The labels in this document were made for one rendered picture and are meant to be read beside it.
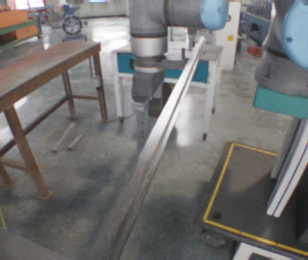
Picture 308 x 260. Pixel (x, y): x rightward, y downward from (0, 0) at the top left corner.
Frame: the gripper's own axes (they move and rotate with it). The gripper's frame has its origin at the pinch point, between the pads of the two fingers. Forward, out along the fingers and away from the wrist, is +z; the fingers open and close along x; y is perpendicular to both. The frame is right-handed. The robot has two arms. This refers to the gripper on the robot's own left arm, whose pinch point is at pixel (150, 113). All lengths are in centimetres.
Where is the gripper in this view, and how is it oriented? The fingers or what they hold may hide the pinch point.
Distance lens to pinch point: 63.1
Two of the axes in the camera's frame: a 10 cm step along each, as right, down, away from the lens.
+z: 0.2, 8.3, 5.5
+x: -2.8, 5.4, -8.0
